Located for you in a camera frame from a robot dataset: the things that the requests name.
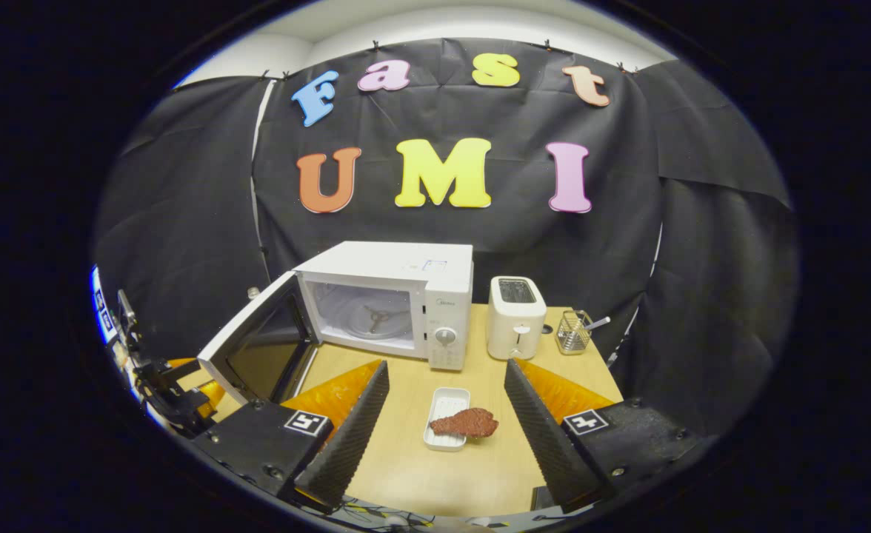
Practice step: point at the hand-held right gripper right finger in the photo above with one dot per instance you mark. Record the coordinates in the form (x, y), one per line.
(546, 444)

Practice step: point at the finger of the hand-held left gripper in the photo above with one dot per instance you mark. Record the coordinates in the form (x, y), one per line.
(209, 396)
(176, 369)

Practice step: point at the red-brown meat piece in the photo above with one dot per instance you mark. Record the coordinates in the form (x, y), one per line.
(465, 423)

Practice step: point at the blue and white panel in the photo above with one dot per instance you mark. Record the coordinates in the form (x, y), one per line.
(102, 307)

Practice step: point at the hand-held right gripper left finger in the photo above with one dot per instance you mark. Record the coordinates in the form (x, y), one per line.
(346, 444)

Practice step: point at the white toaster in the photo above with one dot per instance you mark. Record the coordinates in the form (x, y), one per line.
(515, 326)

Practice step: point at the white rectangular tray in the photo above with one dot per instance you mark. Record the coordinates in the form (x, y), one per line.
(446, 400)

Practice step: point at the white microwave oven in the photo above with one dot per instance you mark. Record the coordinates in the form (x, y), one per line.
(406, 263)

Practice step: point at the black backdrop cloth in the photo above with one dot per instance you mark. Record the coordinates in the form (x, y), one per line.
(702, 296)

